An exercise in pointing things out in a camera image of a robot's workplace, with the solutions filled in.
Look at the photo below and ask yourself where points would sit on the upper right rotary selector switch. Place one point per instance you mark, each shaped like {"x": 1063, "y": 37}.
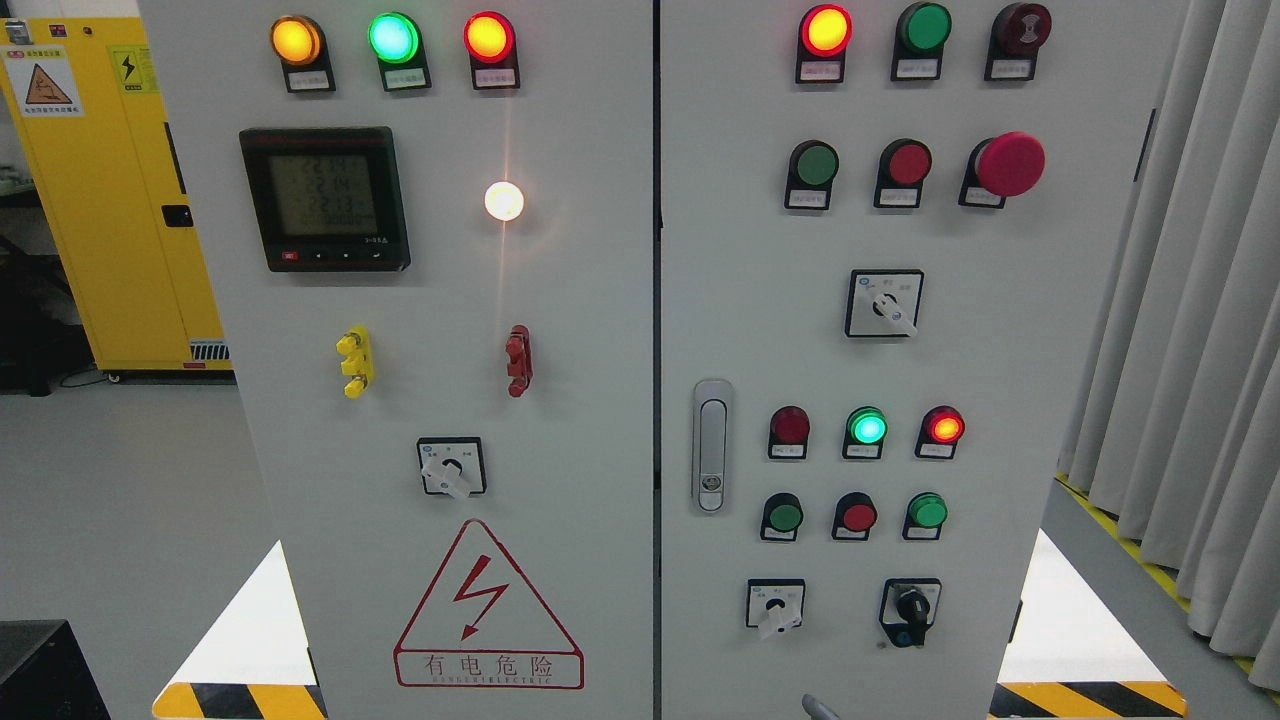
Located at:
{"x": 883, "y": 304}

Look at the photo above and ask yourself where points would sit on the green push button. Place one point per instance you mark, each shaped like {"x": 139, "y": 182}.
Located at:
{"x": 782, "y": 515}
{"x": 924, "y": 517}
{"x": 811, "y": 172}

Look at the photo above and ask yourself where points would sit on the lit green lower indicator lamp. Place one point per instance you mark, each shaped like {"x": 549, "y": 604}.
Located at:
{"x": 865, "y": 430}

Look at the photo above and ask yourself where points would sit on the dark red buzzer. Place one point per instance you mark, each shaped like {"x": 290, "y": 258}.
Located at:
{"x": 1017, "y": 34}

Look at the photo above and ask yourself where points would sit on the red electric hazard warning sticker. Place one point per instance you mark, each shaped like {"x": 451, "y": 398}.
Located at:
{"x": 481, "y": 624}

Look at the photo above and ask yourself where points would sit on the black digital power meter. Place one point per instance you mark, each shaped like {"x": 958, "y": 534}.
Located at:
{"x": 327, "y": 199}

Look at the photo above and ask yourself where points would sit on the red indicator lamp top right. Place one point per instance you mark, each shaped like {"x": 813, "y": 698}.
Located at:
{"x": 822, "y": 39}

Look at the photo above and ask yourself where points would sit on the grey cabinet door handle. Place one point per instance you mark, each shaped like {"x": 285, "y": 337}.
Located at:
{"x": 711, "y": 414}

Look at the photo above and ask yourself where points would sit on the dark red unlit indicator lamp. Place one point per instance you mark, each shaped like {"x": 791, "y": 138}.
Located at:
{"x": 788, "y": 434}

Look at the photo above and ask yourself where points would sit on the lower red push button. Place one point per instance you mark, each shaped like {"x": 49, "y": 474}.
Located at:
{"x": 855, "y": 515}

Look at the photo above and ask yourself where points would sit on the lower white rotary selector switch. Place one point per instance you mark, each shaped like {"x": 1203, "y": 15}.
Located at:
{"x": 775, "y": 606}

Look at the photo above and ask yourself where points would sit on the lower right green push button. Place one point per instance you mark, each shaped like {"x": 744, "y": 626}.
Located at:
{"x": 924, "y": 517}

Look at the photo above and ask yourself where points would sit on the black knob selector switch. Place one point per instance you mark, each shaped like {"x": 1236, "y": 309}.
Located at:
{"x": 908, "y": 610}

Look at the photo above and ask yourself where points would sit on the lit red lower indicator lamp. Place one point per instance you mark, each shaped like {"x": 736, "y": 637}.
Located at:
{"x": 942, "y": 427}

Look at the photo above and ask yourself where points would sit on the yellow safety storage cabinet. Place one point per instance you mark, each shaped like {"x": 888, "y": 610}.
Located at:
{"x": 88, "y": 110}

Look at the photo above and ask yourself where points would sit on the green indicator lamp top left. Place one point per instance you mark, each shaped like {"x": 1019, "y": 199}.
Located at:
{"x": 396, "y": 42}

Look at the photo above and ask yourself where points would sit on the red mushroom emergency stop button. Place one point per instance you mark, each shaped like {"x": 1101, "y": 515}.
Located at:
{"x": 1001, "y": 167}

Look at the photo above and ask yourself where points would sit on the black box bottom left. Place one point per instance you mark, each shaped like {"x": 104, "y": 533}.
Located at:
{"x": 44, "y": 675}

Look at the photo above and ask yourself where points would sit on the upper red push button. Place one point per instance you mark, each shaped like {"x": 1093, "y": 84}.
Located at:
{"x": 903, "y": 166}

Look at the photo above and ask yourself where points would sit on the grey curtain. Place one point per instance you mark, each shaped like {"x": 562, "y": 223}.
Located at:
{"x": 1175, "y": 429}

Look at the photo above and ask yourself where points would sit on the left door rotary selector switch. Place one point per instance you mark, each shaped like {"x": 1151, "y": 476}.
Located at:
{"x": 452, "y": 466}

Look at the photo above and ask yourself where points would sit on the red indicator lamp top left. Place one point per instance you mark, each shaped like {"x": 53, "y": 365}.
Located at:
{"x": 491, "y": 45}

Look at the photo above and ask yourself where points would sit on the lower left green push button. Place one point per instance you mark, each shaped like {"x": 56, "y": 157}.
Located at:
{"x": 782, "y": 515}

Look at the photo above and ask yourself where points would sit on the green indicator lamp top right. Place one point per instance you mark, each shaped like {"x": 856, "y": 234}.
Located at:
{"x": 920, "y": 37}

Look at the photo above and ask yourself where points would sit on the yellow indicator lamp top left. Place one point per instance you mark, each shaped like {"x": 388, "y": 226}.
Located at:
{"x": 300, "y": 44}

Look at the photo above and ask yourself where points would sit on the white lit indicator lamp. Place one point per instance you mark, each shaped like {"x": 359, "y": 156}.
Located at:
{"x": 504, "y": 201}

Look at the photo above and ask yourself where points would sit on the grey electrical control cabinet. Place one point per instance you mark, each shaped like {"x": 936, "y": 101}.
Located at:
{"x": 651, "y": 140}

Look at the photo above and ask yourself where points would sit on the red push button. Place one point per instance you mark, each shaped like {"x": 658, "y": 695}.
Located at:
{"x": 855, "y": 515}
{"x": 903, "y": 166}

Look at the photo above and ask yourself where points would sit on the upper green push button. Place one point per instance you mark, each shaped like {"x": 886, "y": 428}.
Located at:
{"x": 811, "y": 172}

